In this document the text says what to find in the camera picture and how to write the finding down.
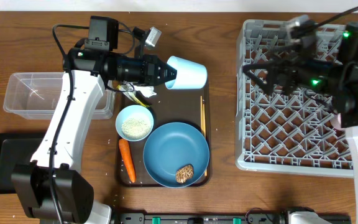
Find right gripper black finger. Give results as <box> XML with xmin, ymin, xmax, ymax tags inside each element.
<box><xmin>247</xmin><ymin>72</ymin><xmax>274</xmax><ymax>95</ymax></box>
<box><xmin>242</xmin><ymin>61</ymin><xmax>275</xmax><ymax>73</ymax></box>

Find light blue plastic cup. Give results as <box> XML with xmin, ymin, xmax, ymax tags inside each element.
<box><xmin>165</xmin><ymin>56</ymin><xmax>208</xmax><ymax>90</ymax></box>

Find white tissue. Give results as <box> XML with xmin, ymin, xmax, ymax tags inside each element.
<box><xmin>135</xmin><ymin>86</ymin><xmax>157</xmax><ymax>98</ymax></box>

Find yellow silver snack wrapper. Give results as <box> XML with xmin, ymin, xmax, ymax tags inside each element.
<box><xmin>117</xmin><ymin>82</ymin><xmax>150</xmax><ymax>108</ymax></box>

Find light blue small bowl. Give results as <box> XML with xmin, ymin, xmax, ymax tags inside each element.
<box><xmin>115</xmin><ymin>105</ymin><xmax>154</xmax><ymax>141</ymax></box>

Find white rice grains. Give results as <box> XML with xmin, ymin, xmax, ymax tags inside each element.
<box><xmin>121</xmin><ymin>117</ymin><xmax>152</xmax><ymax>141</ymax></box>

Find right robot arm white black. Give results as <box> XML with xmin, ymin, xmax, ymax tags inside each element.
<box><xmin>242</xmin><ymin>6</ymin><xmax>358</xmax><ymax>223</ymax></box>

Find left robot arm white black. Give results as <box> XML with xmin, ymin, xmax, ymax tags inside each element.
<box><xmin>11</xmin><ymin>16</ymin><xmax>177</xmax><ymax>223</ymax></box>

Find grey dishwasher rack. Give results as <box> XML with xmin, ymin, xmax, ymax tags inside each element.
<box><xmin>235</xmin><ymin>20</ymin><xmax>354</xmax><ymax>178</ymax></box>

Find wooden chopstick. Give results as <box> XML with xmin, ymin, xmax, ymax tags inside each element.
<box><xmin>200</xmin><ymin>96</ymin><xmax>204</xmax><ymax>134</ymax></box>
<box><xmin>202</xmin><ymin>103</ymin><xmax>208</xmax><ymax>177</ymax></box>

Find dark brown serving tray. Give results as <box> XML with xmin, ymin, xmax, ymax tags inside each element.
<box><xmin>116</xmin><ymin>85</ymin><xmax>212</xmax><ymax>187</ymax></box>

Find pink plastic cup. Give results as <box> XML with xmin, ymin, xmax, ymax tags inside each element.
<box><xmin>330</xmin><ymin>114</ymin><xmax>343</xmax><ymax>131</ymax></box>

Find dark blue plate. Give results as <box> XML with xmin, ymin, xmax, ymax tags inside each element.
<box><xmin>143</xmin><ymin>122</ymin><xmax>210</xmax><ymax>188</ymax></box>

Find orange carrot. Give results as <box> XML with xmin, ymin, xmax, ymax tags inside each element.
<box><xmin>119</xmin><ymin>139</ymin><xmax>136</xmax><ymax>182</ymax></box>

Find brown mushroom piece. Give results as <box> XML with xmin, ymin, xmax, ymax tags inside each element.
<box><xmin>175</xmin><ymin>164</ymin><xmax>194</xmax><ymax>184</ymax></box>

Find clear plastic bin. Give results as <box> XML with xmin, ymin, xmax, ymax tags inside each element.
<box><xmin>3</xmin><ymin>70</ymin><xmax>114</xmax><ymax>121</ymax></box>

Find black plastic tray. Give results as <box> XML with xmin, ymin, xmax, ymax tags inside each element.
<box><xmin>0</xmin><ymin>133</ymin><xmax>45</xmax><ymax>194</ymax></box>

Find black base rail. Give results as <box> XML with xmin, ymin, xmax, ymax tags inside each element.
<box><xmin>110</xmin><ymin>212</ymin><xmax>352</xmax><ymax>224</ymax></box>

